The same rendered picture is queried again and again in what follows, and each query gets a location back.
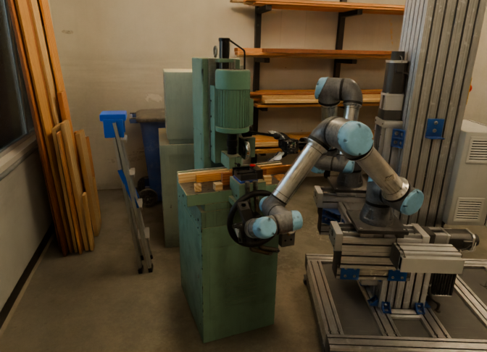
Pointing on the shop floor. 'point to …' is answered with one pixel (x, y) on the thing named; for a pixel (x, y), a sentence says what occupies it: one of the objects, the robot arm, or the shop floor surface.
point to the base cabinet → (225, 279)
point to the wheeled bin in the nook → (151, 136)
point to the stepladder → (111, 119)
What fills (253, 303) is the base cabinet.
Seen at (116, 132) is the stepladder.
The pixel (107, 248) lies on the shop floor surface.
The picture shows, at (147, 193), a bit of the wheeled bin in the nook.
